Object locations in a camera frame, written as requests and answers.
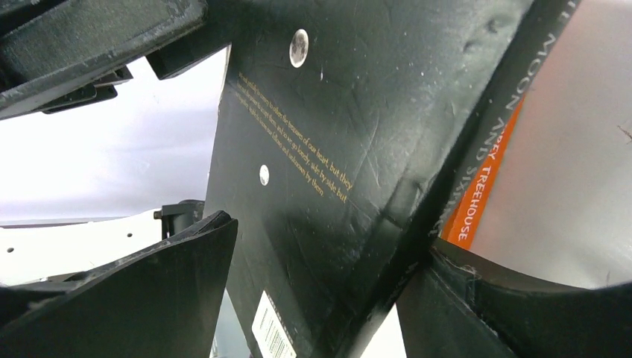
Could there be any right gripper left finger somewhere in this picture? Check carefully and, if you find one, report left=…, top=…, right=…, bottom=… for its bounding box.
left=1, top=211, right=238, bottom=357

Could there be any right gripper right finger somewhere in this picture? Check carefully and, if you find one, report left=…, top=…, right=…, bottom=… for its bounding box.
left=396, top=240, right=631, bottom=357

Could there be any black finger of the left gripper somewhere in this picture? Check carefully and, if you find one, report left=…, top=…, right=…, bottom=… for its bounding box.
left=1, top=0, right=233, bottom=119

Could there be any magenta Treehouse book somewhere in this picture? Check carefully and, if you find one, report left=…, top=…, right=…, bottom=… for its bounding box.
left=440, top=98, right=524, bottom=250

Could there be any black Moon and Sixpence book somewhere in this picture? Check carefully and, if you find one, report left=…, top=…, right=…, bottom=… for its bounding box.
left=206, top=1, right=578, bottom=357

